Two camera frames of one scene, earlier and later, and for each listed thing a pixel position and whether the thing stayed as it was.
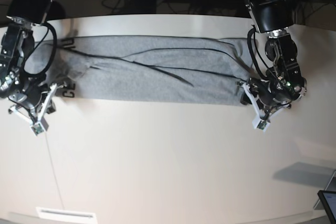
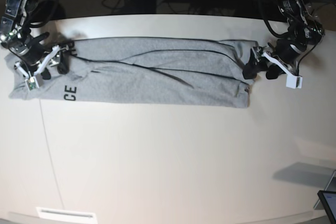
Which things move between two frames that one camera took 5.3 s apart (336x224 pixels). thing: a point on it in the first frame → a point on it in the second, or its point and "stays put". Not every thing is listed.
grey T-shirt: x=161 y=69 stays put
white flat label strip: x=65 y=215 stays put
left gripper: x=30 y=98 → x=30 y=50
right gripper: x=270 y=95 → x=288 y=49
